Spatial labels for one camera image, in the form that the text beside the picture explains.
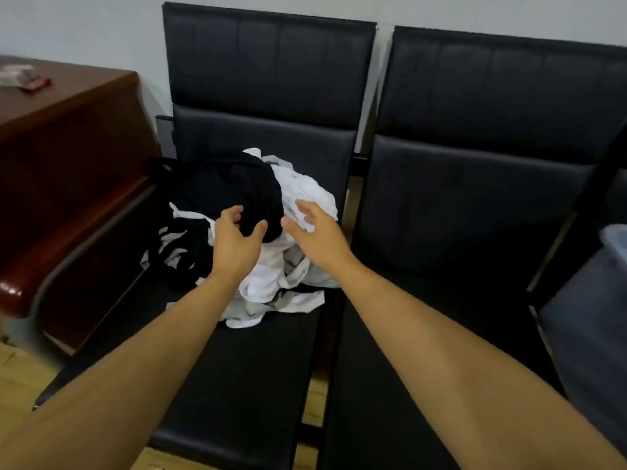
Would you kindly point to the brown wooden cabinet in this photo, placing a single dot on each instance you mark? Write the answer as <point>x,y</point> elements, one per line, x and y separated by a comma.
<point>68,166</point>

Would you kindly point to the person's left forearm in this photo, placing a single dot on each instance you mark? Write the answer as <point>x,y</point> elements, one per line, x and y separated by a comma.
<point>122,386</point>

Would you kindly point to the blue-grey plastic bin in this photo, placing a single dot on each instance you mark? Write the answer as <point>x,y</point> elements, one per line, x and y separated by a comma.
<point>588,337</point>

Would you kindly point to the grey tank top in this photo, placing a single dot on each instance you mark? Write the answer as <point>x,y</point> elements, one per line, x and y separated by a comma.
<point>274,308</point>

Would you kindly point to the person's left hand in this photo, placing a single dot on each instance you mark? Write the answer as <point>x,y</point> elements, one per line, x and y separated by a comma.
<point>235,249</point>

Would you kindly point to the white garment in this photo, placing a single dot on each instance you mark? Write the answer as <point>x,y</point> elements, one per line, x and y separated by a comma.
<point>269,281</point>

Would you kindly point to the person's right forearm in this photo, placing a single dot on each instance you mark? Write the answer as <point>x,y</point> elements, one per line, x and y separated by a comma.
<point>441,367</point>

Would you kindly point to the person's right hand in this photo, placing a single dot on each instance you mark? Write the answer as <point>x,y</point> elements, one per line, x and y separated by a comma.
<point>323,239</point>

